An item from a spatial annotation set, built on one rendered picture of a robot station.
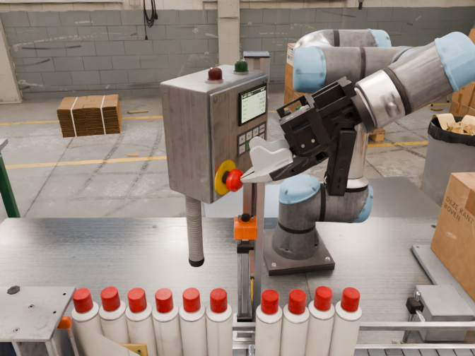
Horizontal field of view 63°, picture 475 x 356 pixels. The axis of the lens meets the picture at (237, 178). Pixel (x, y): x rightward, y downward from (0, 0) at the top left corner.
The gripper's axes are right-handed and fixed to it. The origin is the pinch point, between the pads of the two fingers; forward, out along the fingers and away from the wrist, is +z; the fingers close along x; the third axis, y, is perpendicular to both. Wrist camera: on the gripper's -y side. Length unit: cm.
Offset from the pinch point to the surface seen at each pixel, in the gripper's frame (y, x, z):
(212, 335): -25.5, 1.8, 22.8
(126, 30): 44, -526, 156
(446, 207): -57, -42, -36
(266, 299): -23.0, 1.1, 9.4
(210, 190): 1.7, 0.1, 6.5
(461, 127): -144, -219, -107
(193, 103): 14.9, -1.0, 1.3
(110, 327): -13.8, 1.6, 38.6
